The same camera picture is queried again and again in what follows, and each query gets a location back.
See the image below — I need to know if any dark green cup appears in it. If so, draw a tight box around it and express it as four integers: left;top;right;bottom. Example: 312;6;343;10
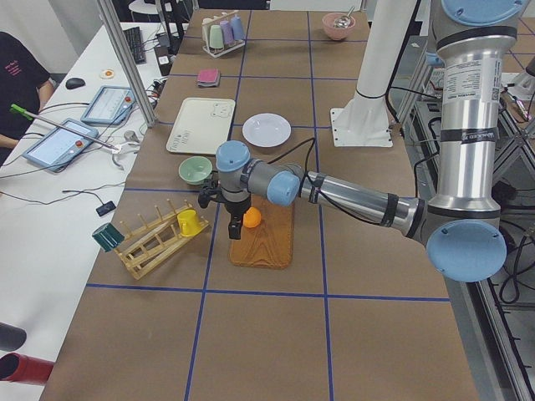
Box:
92;222;125;252

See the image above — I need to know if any wooden cutting board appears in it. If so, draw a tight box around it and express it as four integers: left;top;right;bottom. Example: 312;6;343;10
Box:
228;195;293;269

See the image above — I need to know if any small black sensor device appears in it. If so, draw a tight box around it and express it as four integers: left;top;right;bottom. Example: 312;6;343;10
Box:
95;201;116;217

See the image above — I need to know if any white round plate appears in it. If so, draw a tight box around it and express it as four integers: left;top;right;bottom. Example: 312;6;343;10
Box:
242;113;292;148

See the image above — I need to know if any white cup rack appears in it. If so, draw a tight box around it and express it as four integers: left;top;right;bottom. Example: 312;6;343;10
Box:
201;10;246;58

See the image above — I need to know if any blue cup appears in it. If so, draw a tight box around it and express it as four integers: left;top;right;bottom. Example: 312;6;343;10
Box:
230;15;245;41

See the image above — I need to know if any black computer mouse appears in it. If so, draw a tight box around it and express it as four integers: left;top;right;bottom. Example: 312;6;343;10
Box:
65;78;86;90

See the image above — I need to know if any metal spoon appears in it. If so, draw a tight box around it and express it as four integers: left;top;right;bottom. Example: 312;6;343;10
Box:
333;7;355;29

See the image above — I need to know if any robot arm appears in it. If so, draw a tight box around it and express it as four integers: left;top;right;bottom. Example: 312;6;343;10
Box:
198;1;527;282

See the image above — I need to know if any aluminium frame post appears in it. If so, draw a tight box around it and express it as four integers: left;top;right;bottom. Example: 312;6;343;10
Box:
96;0;156;128

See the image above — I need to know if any pink bowl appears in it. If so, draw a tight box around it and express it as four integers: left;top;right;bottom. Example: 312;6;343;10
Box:
322;13;356;41

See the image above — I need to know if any yellow cup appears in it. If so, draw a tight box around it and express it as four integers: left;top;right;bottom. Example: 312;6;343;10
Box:
177;209;202;237

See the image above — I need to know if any orange fruit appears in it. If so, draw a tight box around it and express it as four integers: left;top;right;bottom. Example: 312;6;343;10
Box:
242;206;262;228

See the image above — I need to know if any wooden drying rack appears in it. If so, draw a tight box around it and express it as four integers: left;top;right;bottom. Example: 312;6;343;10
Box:
113;199;210;280

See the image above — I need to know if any purple cup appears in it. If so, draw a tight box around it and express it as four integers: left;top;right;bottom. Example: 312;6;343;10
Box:
219;20;235;47

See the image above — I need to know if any far teach pendant tablet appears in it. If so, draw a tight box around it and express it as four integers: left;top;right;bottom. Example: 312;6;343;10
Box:
80;85;135;126

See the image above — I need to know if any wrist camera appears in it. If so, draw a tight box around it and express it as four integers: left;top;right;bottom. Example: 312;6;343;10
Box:
197;179;221;209

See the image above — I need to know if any grey cloth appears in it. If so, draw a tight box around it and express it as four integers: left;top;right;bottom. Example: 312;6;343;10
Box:
196;70;222;89

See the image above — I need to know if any green tipped metal rod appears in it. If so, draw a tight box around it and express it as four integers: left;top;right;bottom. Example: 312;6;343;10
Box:
10;104;121;154

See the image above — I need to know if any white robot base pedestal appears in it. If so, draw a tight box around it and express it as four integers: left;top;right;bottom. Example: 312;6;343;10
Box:
331;0;419;147

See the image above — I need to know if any near teach pendant tablet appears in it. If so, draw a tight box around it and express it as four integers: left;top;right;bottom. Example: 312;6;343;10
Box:
23;128;93;172

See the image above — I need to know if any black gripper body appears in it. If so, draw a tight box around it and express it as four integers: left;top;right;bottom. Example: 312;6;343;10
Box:
225;196;251;217

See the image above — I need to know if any person in black shirt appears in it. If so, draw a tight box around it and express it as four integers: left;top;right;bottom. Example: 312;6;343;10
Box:
0;32;54;162

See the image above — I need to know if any black keyboard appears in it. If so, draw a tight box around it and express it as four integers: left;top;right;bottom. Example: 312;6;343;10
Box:
123;27;146;64

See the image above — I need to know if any cream bear tray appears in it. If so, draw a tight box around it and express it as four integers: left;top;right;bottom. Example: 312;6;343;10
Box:
166;97;236;155

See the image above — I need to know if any teach pendant tablet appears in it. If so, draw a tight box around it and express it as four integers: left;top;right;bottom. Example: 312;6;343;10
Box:
80;85;135;126
23;128;93;172

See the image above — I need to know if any red cylinder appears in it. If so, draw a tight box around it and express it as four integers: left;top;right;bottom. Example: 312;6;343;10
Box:
1;353;54;385

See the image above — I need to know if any green bowl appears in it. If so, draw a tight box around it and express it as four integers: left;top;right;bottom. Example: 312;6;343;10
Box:
178;155;212;185

